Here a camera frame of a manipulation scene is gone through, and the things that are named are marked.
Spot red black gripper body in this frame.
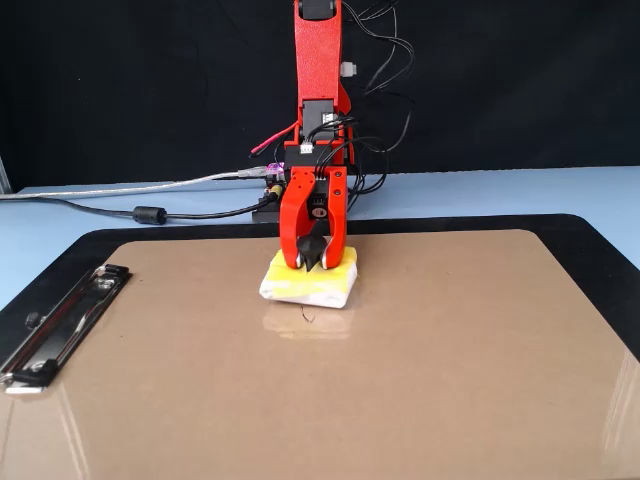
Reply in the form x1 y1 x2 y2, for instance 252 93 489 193
304 167 331 224

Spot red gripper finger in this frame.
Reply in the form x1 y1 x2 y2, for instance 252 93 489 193
321 168 349 270
278 167 318 272

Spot yellow sponge with black knob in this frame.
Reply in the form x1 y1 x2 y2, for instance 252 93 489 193
258 234 360 311

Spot brown glossy clipboard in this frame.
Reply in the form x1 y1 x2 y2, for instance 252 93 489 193
0 228 640 480

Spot black backdrop cloth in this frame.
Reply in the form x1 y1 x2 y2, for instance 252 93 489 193
0 0 640 194

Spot silver metal clipboard clip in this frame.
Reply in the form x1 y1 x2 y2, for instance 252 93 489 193
0 263 132 397

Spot black rectangular desk mat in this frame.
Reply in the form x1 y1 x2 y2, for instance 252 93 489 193
0 213 640 362

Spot red wire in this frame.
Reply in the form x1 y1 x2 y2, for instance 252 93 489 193
250 122 301 157

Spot black power cable with ferrite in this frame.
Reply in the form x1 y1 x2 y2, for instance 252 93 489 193
34 192 275 226

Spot black servo cables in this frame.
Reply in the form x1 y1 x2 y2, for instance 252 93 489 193
343 0 417 211

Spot silver USB cable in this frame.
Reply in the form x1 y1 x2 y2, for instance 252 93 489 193
0 162 290 202

